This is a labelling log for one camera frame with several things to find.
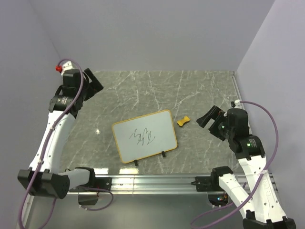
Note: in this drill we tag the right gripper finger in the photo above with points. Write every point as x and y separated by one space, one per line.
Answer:
213 113
218 129

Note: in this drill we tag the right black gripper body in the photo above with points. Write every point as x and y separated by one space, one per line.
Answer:
231 130

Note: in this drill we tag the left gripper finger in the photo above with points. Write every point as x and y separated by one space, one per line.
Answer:
92 80
88 93

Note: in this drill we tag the yellow bone-shaped eraser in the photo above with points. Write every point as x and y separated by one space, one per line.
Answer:
183 121

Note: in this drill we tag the yellow framed whiteboard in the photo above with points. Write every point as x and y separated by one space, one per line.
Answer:
145 136

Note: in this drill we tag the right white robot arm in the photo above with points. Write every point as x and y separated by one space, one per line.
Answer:
260 208

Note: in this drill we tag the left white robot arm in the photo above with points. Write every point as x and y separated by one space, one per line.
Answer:
43 178

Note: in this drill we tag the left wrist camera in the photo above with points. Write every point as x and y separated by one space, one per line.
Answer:
66 66

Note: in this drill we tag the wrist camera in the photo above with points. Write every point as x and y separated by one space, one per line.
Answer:
236 104
66 66

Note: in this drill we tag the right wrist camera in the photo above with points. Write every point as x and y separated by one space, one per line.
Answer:
236 104

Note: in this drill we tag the red cable connector cap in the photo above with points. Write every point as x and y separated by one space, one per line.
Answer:
58 68

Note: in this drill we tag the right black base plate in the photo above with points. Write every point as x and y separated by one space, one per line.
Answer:
206 184

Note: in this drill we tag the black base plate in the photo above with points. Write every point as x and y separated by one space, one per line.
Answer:
94 184
206 184

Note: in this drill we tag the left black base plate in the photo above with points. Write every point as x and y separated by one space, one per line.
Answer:
94 184

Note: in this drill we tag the aluminium mounting rail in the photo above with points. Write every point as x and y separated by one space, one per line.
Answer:
162 184

